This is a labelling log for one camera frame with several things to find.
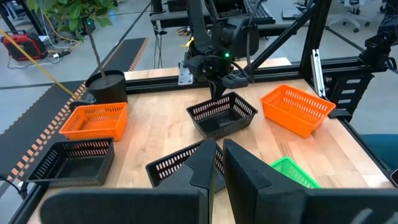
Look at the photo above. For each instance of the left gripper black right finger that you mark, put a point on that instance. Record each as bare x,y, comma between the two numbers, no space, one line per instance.
280,205

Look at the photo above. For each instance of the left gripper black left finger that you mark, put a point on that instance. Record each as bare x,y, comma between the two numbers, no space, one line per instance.
130,208

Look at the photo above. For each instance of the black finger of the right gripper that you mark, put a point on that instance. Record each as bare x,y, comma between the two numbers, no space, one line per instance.
217,88

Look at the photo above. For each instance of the black plastic slotted basket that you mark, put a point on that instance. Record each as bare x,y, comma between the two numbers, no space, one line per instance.
71,169
220,123
164,169

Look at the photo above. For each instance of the green plastic slotted basket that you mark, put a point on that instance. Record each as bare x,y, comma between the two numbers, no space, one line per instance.
292,172

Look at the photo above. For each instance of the orange plastic slotted basket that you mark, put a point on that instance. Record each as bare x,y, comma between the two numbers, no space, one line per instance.
295,109
93,123

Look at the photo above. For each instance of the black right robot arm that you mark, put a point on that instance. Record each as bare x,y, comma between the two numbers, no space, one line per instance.
199,25

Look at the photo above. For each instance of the black background desk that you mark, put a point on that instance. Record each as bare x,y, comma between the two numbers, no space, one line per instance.
174,20

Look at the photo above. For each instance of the black keyboard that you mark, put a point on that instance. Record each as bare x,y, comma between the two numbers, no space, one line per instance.
264,14

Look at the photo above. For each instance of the black plant pot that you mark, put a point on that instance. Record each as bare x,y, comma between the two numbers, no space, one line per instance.
105,88

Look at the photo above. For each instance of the teal blue seat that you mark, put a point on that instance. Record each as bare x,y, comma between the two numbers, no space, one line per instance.
382,149

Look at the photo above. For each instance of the black striped-edge floor mat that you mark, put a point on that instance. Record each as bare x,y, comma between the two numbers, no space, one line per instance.
31,124

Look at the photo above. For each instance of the black controller box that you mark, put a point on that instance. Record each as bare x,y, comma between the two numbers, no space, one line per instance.
348,93

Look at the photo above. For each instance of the green leafy artificial tree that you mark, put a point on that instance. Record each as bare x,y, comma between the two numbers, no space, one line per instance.
71,12

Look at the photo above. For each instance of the white office chair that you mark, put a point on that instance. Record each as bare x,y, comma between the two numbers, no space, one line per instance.
348,17

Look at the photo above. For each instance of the black mounted clamp device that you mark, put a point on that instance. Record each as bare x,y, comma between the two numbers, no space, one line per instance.
377,46

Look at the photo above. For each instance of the red tool case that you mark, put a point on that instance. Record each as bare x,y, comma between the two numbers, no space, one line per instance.
25,46

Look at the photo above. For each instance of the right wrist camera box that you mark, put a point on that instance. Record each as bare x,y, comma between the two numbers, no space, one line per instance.
235,81

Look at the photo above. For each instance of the black aluminium table frame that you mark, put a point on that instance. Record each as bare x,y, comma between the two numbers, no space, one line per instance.
280,74

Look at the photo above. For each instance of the silver metal bracket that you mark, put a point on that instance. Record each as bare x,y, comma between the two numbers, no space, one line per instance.
317,73

